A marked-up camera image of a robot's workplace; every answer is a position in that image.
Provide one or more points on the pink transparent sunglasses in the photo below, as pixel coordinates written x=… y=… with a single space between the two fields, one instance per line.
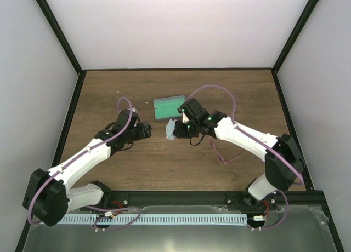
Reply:
x=220 y=156

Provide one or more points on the blue green glasses case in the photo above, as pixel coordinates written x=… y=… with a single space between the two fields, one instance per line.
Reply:
x=166 y=108

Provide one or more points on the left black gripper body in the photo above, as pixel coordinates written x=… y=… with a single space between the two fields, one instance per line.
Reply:
x=145 y=132

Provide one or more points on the light blue slotted cable duct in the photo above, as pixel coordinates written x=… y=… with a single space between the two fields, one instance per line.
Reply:
x=157 y=219

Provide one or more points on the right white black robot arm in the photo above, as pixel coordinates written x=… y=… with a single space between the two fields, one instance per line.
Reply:
x=281 y=156

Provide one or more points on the shiny metal front plate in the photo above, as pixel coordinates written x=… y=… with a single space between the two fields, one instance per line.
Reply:
x=298 y=228

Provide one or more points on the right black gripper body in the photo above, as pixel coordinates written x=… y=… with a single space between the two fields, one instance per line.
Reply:
x=188 y=132

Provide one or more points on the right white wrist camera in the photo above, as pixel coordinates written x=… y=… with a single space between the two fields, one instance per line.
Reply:
x=185 y=119

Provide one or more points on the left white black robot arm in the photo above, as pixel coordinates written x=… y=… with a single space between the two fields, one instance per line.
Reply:
x=51 y=194

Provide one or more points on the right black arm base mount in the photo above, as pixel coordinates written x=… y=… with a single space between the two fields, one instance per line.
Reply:
x=241 y=201

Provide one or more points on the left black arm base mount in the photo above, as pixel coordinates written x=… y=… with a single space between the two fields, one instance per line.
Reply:
x=115 y=202

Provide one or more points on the black aluminium frame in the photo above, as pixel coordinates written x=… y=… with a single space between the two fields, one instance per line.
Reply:
x=186 y=198

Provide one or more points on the light blue cleaning cloth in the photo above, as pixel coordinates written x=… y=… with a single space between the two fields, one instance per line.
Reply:
x=170 y=128

